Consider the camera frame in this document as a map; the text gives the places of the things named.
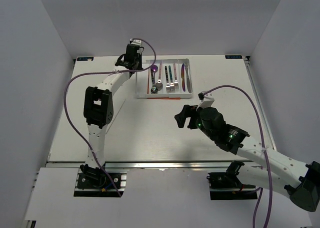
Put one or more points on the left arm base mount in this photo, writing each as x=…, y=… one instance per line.
x=93, y=182

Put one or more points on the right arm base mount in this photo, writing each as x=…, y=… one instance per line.
x=226, y=186

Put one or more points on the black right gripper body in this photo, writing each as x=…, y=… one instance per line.
x=196, y=123

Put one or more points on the pink handle fork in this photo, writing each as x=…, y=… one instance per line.
x=176, y=82

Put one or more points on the white cutlery tray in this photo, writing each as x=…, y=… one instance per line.
x=143, y=79

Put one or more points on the teal handle fork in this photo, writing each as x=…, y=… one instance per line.
x=172, y=85

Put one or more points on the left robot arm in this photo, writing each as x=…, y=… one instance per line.
x=99, y=108

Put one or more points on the orange chopstick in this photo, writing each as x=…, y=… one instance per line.
x=164, y=98
x=149, y=82

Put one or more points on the black handle fork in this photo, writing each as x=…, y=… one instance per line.
x=168, y=87

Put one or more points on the iridescent purple spoon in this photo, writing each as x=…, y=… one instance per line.
x=154, y=68

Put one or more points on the black handle spoon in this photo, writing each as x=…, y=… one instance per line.
x=153, y=89

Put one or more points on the iridescent rainbow knife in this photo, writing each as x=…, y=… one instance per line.
x=183, y=77

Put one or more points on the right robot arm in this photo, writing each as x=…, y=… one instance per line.
x=298, y=181

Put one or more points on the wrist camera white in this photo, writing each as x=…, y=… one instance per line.
x=136, y=42
x=206, y=100

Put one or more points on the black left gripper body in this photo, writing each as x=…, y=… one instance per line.
x=138, y=61

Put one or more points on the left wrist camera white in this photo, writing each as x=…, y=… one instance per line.
x=136, y=42

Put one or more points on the silver ornate knife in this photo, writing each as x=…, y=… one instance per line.
x=188, y=78

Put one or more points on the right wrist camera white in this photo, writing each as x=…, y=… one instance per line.
x=206, y=100

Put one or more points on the pink handle spoon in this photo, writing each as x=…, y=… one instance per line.
x=159, y=84

